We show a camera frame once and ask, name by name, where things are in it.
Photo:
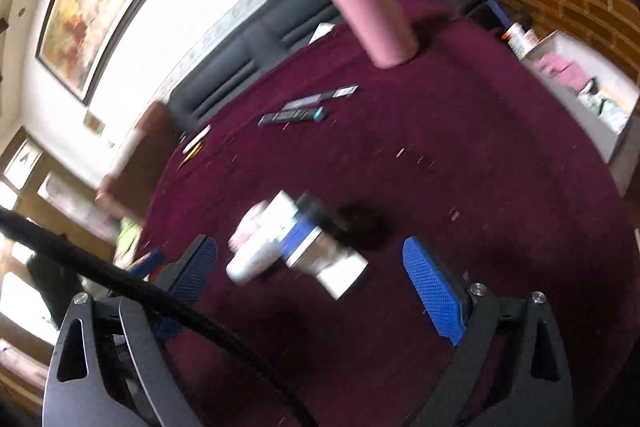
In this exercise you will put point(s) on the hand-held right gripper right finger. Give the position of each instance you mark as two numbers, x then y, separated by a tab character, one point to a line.
432	292

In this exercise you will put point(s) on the green patterned cloth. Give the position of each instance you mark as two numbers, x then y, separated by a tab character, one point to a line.
127	234

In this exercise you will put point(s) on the white pill bottle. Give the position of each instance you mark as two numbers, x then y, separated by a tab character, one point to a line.
250	262

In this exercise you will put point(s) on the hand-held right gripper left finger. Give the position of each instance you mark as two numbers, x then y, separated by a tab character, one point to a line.
192	272

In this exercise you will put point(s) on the dark bar with blue end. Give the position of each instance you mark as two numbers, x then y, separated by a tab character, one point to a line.
292	117

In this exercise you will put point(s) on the white pen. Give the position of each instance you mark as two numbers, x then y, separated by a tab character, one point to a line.
197	138

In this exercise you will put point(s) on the dark grey bar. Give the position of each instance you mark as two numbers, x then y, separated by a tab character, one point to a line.
305	102

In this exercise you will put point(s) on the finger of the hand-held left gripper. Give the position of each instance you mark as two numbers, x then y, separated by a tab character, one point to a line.
150	263

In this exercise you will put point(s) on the dark red tablecloth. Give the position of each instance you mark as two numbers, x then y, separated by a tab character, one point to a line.
475	147

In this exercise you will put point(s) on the brown armchair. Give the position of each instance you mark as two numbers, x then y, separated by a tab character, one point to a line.
135	157

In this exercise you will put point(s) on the blue white box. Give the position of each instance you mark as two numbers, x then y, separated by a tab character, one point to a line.
300	242

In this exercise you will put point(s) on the plain white box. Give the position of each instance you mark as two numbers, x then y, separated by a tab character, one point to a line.
345	274

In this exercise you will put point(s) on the pink white packet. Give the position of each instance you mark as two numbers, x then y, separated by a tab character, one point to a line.
250	219

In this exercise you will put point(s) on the wall switch panel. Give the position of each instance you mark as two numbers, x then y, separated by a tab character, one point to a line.
94	122

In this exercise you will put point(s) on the wooden glass-panel door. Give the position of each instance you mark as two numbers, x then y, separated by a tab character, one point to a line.
30	187

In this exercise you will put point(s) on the white storage box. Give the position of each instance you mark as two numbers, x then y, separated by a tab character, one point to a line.
590	107

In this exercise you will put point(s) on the orange white bottle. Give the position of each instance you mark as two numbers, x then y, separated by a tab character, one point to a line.
520	38

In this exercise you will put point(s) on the pink thermos bottle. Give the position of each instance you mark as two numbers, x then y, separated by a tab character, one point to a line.
370	7

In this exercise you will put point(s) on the dark sofa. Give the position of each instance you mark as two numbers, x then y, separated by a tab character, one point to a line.
260	42

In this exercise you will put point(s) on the small grey bar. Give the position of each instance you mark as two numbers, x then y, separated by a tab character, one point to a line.
345	91

